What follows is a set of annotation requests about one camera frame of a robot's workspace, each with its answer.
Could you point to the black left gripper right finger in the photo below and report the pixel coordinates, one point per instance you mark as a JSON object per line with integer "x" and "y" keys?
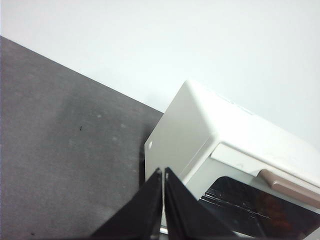
{"x": 185, "y": 215}

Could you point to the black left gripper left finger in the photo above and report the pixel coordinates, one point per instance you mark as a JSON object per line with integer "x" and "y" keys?
{"x": 140, "y": 215}

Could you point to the white Toshiba toaster oven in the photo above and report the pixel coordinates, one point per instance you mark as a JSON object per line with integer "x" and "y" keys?
{"x": 190, "y": 130}

